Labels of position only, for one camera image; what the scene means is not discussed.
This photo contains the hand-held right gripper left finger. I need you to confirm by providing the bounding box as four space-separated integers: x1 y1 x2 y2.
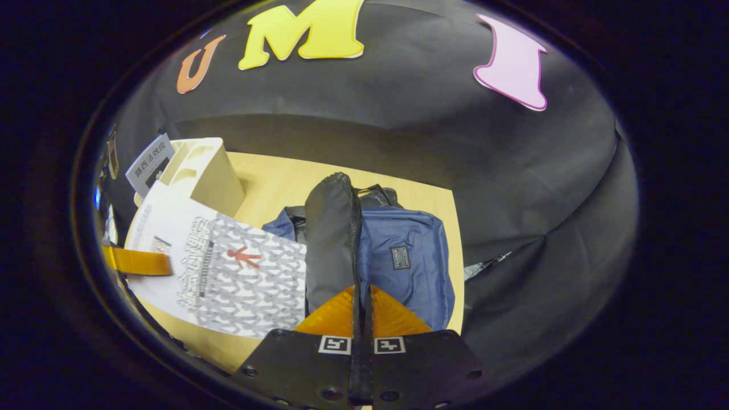
231 285 363 408

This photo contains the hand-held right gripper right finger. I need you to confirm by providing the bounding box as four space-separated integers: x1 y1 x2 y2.
363 285 485 408

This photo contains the grey book with black square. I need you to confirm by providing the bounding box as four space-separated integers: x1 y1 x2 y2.
125 133 176 198

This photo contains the white patterned book red figure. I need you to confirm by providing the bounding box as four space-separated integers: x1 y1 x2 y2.
124 181 309 341

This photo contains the white plastic bookshelf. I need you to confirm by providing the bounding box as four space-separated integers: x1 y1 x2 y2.
134 137 247 220

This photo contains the blue schoolbag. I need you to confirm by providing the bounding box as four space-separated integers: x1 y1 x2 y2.
262 172 456 332

